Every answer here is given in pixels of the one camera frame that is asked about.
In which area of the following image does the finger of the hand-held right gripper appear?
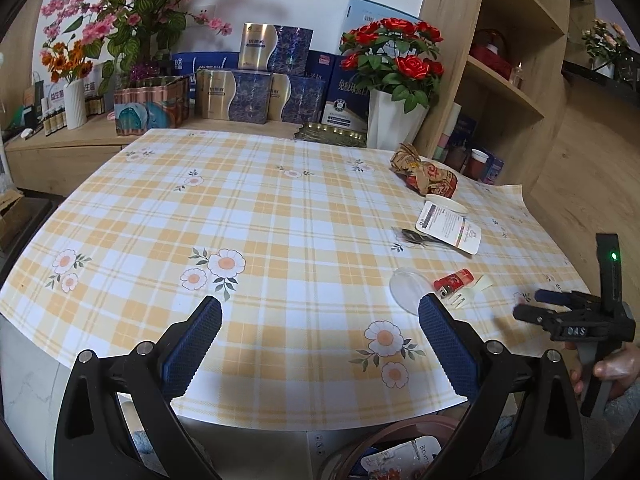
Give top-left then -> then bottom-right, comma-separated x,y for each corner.
513,302 -> 556,328
535,287 -> 588,311

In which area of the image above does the dark counter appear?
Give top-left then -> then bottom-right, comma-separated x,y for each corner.
562,57 -> 640,92

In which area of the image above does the red basket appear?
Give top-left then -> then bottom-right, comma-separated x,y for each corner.
470,29 -> 513,81

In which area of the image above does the white ribbed vase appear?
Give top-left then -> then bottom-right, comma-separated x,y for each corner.
64,79 -> 88,131

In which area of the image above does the black plastic spoon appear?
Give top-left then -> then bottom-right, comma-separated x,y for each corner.
392,227 -> 466,251

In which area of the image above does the cardboard box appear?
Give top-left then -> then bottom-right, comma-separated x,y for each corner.
0,190 -> 31,251

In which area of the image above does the pink white flower arrangement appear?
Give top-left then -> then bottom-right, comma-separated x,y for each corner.
580,19 -> 633,78

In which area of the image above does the white printed packet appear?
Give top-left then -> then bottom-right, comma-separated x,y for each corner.
360,437 -> 443,480

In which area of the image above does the small blue box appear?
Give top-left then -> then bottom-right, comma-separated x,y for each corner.
482,150 -> 505,183

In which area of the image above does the flat dark blue box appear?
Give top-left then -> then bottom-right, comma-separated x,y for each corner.
171,51 -> 246,78

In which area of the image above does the white box blue lettering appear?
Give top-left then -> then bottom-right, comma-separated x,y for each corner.
47,80 -> 98,111

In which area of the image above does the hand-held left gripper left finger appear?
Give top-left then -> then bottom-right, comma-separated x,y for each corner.
54,295 -> 223,480

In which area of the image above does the blue gold gift box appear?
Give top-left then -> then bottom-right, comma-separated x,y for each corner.
239,22 -> 315,78
195,69 -> 273,125
267,72 -> 328,125

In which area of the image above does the pink blossom plant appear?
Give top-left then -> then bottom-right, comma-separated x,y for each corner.
40,0 -> 236,91

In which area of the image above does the small red packet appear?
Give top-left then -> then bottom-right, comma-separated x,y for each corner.
432,269 -> 475,297

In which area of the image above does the copper teal planter tin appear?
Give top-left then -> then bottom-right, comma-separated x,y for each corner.
114,75 -> 191,137

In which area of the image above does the light blue white box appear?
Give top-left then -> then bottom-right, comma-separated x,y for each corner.
342,0 -> 423,46

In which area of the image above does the brown paper carrier bag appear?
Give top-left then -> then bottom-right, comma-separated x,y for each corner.
22,72 -> 46,121

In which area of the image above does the orange flower bunch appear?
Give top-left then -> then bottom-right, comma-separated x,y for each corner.
40,40 -> 96,86

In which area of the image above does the brown trash bin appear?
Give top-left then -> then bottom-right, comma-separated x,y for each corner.
319,414 -> 473,480

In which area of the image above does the crumpled brown paper bag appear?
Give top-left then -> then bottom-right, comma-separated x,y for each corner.
390,142 -> 460,197

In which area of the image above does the white labelled packet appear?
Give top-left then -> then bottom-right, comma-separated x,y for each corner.
415,200 -> 482,256

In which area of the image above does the gold tray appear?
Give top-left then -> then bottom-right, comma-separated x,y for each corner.
292,122 -> 368,148

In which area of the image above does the clear plastic lid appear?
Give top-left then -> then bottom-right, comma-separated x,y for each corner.
389,267 -> 435,316

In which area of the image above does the person's right hand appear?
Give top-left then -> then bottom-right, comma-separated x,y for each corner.
566,342 -> 640,396

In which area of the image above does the row of small bottles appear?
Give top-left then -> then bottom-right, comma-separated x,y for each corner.
39,94 -> 107,137

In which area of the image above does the red rose bouquet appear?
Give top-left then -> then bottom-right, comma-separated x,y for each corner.
340,17 -> 446,113

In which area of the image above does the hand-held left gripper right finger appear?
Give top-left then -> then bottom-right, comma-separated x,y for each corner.
417,292 -> 586,480

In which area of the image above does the wooden shelf unit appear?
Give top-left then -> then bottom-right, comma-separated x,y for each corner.
415,0 -> 576,196

